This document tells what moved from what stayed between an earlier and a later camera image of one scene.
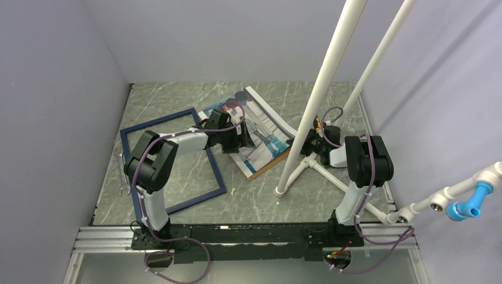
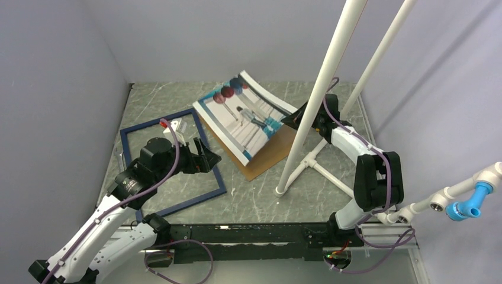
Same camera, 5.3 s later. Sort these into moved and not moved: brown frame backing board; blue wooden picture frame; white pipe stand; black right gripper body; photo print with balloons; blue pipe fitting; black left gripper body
Moved: black left gripper body; photo print with balloons; black right gripper body; brown frame backing board
Not moved: blue pipe fitting; white pipe stand; blue wooden picture frame
